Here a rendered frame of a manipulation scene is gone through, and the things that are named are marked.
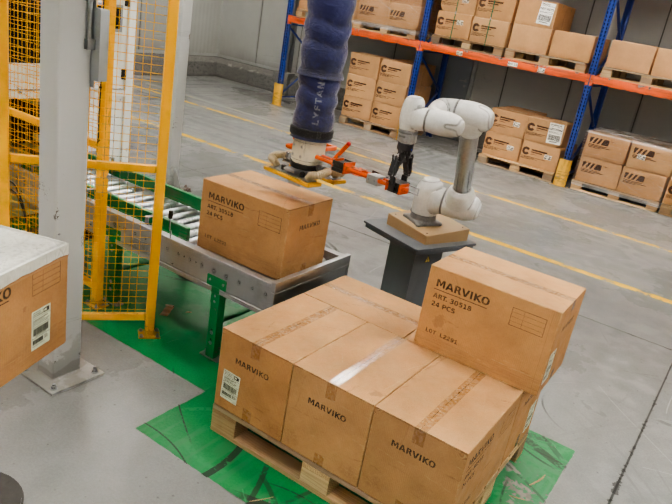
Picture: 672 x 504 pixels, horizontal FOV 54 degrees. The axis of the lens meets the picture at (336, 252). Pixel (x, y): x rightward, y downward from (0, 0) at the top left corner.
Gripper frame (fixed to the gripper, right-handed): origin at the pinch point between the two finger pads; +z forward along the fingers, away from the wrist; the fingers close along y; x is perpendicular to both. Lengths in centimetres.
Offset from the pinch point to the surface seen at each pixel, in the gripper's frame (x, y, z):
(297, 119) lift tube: -60, 12, -17
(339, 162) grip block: -32.9, 5.7, -1.8
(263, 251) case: -60, 22, 53
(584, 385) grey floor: 69, -142, 121
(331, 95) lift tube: -50, 1, -31
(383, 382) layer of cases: 47, 47, 67
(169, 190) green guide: -182, -1, 60
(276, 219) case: -55, 21, 34
